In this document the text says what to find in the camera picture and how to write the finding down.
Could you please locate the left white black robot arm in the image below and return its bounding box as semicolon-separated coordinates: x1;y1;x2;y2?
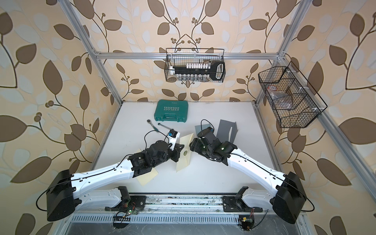
46;141;185;222

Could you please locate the yellow envelope red seal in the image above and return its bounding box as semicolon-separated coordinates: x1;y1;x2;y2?
136;168;158;186

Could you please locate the black wire basket right wall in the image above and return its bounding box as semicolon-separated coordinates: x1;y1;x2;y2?
258;62;328;128

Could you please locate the aluminium rail front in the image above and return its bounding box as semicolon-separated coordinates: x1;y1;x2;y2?
62;193;306;215

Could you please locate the right electronics board with wires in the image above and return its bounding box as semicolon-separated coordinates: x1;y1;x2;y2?
239;212;255;231

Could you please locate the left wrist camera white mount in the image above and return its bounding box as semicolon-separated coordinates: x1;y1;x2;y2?
167;129;180;150

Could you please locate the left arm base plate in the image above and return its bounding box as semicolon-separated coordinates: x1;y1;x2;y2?
105;186;146;212

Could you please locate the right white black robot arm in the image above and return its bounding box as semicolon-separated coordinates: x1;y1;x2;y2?
190;127;307;224

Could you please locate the yellow envelope green seal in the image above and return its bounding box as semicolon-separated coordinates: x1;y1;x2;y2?
176;133;194;172

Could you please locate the clear plastic bag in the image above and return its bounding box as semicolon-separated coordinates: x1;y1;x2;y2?
267;85;293;110

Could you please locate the black socket set holder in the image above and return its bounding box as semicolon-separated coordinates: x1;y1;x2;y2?
167;61;226;81

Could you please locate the black wire basket back wall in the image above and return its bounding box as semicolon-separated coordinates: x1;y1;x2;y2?
164;48;226;82

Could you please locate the green tool case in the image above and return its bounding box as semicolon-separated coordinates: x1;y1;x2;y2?
154;100;189;122

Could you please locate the light blue envelope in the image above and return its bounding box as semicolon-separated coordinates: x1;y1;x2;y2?
195;124;213;135

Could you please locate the electronics board with wires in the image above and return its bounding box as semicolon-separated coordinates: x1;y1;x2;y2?
239;212;255;231
113;205;137;229

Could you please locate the dark grey envelope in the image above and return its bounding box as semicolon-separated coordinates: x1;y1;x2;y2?
217;119;238;144

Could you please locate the silver combination wrench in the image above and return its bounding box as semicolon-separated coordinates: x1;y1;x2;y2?
158;123;174;131

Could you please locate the left electronics board with wires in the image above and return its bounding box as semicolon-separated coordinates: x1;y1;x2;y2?
113;205;137;229

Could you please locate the ratchet wrench green handle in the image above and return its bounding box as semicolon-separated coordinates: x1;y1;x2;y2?
147;119;159;131

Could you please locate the black wire basket wall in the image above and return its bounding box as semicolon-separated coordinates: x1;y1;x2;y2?
164;48;226;82
258;62;328;128

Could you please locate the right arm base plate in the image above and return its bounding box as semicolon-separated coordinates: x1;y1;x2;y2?
222;187;263;212

